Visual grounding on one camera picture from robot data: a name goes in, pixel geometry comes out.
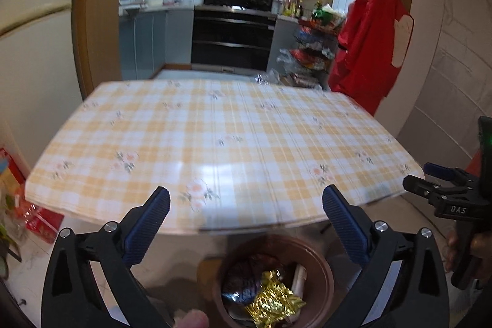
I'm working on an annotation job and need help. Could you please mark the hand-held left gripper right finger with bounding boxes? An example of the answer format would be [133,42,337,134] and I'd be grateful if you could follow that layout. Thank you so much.
[322,185,450,328]

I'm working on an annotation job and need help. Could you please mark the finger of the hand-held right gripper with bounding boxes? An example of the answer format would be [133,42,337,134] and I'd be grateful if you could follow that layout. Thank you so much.
[403,174,449,206]
[424,162,479,185]

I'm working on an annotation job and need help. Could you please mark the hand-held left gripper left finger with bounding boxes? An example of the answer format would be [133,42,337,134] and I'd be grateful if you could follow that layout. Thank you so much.
[40,186,172,328]

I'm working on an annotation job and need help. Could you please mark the brown trash bin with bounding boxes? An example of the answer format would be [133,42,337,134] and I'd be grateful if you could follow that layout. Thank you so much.
[214,233,335,328]

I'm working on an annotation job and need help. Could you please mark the white plastic tube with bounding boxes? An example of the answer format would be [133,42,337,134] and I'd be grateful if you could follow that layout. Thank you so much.
[290,262,308,295]

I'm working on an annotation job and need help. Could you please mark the gold foil wrapper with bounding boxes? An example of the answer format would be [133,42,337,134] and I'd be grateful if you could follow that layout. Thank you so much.
[245,271,307,326]

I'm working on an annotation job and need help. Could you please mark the dark red packet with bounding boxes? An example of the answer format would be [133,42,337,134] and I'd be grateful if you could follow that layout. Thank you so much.
[223,254,286,294]

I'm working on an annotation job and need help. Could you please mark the blue foil wrapper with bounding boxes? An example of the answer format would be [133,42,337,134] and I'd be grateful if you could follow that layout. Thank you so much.
[222,285,255,309]

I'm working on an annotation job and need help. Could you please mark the person's right hand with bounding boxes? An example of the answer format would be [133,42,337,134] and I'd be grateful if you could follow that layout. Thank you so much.
[446,224,492,282]

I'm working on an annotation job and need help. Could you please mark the red box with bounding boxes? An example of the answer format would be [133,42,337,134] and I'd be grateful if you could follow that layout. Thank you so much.
[469,149,481,176]

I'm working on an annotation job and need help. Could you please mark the yellow checked tablecloth table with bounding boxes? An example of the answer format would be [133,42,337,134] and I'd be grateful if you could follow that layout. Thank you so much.
[23,78,426,235]

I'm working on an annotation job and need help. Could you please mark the colourful snack bags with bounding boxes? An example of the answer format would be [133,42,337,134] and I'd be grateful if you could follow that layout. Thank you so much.
[0,147,28,264]

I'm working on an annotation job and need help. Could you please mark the red apron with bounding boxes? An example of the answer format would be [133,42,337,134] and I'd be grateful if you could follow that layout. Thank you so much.
[328,0,416,118]

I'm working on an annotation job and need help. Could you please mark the plastic bags on floor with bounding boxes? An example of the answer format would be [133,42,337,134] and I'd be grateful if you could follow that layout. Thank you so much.
[253,59,328,91]

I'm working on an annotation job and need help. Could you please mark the grey lower cabinets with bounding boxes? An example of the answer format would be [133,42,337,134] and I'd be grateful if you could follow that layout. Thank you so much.
[118,7,195,81]

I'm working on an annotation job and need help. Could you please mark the cream refrigerator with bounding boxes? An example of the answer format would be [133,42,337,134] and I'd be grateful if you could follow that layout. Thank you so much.
[0,0,86,175]

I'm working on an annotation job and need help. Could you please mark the black built-in oven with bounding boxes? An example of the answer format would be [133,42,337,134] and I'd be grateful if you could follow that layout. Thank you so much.
[191,5,278,73]

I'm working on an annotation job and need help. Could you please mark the row of condiment bottles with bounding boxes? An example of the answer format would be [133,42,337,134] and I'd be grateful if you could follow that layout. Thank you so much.
[277,0,305,19]

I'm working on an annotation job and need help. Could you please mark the black wire rack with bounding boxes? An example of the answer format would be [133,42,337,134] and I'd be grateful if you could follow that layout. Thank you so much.
[285,18,345,89]

